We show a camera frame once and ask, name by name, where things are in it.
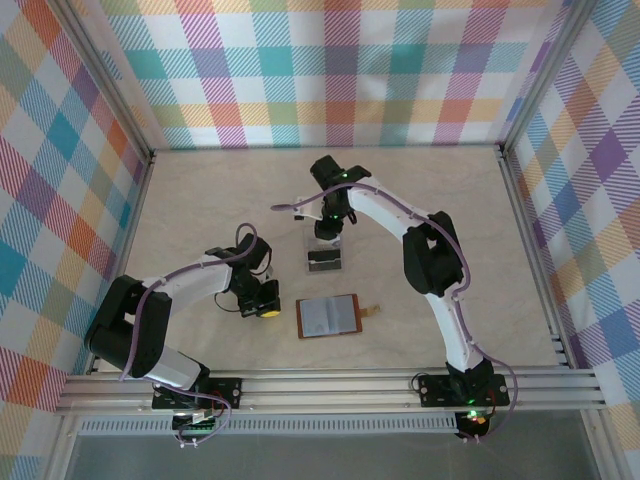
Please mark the brown leather card holder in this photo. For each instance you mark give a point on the brown leather card holder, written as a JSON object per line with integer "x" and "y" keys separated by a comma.
{"x": 340, "y": 317}

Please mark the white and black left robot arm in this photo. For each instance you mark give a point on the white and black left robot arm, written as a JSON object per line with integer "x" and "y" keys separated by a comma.
{"x": 200, "y": 285}

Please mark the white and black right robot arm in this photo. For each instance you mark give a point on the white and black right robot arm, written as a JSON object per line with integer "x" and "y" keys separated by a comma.
{"x": 380, "y": 205}

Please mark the clear acrylic card stand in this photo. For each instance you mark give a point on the clear acrylic card stand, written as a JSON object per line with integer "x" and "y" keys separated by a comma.
{"x": 306, "y": 234}

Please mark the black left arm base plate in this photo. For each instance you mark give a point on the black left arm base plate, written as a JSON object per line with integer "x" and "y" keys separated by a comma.
{"x": 230, "y": 390}

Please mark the wide aluminium base rail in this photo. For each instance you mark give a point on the wide aluminium base rail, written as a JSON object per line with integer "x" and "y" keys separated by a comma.
{"x": 325, "y": 390}

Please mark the aluminium side rail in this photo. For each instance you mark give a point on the aluminium side rail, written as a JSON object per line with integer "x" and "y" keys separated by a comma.
{"x": 532, "y": 250}
{"x": 128, "y": 250}

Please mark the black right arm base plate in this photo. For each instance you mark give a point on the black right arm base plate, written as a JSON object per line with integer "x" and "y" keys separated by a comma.
{"x": 435, "y": 390}

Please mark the aluminium lower frame post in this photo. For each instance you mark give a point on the aluminium lower frame post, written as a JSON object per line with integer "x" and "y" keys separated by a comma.
{"x": 59, "y": 450}
{"x": 602, "y": 450}

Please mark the aluminium upright frame post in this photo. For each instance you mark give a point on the aluminium upright frame post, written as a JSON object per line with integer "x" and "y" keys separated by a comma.
{"x": 542, "y": 75}
{"x": 105, "y": 75}

